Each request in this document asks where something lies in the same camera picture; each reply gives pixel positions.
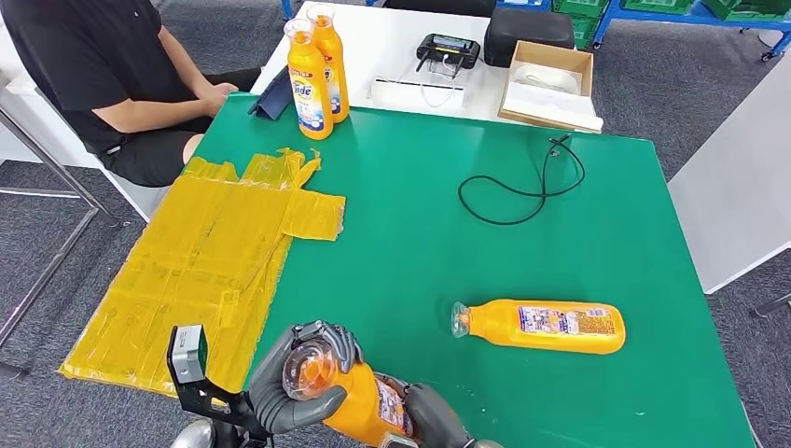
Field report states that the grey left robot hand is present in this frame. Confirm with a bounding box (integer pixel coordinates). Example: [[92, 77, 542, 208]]
[[246, 319, 366, 435]]

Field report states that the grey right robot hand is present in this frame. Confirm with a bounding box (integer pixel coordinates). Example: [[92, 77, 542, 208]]
[[377, 373, 480, 448]]

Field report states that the person's right hand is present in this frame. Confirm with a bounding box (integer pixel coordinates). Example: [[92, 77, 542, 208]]
[[197, 81, 241, 119]]

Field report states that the orange detergent bottle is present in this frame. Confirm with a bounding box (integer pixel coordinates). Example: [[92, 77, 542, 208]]
[[450, 299, 627, 357], [306, 3, 351, 124], [283, 18, 336, 142], [282, 338, 416, 448]]

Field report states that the tablet in blue case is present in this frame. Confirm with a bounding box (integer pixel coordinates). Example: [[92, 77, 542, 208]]
[[248, 66, 295, 121]]

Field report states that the white stool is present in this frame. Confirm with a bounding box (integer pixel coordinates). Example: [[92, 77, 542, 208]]
[[102, 166, 174, 224]]

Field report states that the person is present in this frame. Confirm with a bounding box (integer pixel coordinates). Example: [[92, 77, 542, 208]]
[[0, 0, 264, 189]]

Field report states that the yellow taped plastic sheet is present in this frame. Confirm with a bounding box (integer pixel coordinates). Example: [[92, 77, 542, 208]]
[[58, 147, 347, 397]]

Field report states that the white table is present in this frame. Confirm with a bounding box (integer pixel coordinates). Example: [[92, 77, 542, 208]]
[[250, 1, 598, 133], [665, 52, 791, 296], [0, 27, 106, 169]]

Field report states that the green table mat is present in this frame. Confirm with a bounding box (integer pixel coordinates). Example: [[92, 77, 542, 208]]
[[196, 92, 756, 448]]

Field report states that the black remote controller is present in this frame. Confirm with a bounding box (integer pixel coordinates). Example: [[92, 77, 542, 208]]
[[415, 33, 482, 72]]

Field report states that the brown cardboard box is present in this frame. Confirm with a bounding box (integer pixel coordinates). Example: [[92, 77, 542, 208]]
[[497, 40, 594, 133]]

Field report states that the black carry case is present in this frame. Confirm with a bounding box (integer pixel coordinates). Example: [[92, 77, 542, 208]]
[[483, 8, 576, 69]]

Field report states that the white flat board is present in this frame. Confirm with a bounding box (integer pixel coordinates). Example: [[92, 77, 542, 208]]
[[501, 81, 604, 134]]

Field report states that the white foam insert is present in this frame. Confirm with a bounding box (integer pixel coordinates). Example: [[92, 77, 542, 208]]
[[514, 63, 582, 97]]

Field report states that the grey table leg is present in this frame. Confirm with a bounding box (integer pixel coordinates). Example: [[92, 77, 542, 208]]
[[747, 292, 791, 320]]

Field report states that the green plastic crate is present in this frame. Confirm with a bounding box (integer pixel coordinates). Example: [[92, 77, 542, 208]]
[[619, 0, 697, 19], [551, 0, 610, 20], [568, 18, 600, 53], [698, 0, 791, 24]]

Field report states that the blue metal rack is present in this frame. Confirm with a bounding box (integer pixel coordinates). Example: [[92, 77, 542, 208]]
[[281, 0, 791, 65]]

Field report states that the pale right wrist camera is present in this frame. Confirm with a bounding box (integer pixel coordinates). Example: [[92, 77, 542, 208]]
[[378, 431, 423, 448]]

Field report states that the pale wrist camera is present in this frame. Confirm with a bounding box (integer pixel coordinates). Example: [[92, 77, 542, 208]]
[[170, 324, 208, 385], [378, 431, 423, 448]]

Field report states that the black left camera bracket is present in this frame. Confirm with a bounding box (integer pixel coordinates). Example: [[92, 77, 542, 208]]
[[165, 328, 273, 443]]

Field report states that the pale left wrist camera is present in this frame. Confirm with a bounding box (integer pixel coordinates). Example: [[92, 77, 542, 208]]
[[170, 324, 208, 385]]

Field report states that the grey metal table frame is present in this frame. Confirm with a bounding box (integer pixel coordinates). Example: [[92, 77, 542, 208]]
[[0, 98, 125, 378]]

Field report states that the white cable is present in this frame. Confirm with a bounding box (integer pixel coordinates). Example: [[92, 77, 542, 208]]
[[422, 52, 464, 109]]

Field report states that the black cable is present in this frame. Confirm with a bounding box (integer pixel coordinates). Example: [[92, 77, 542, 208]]
[[457, 133, 586, 226]]

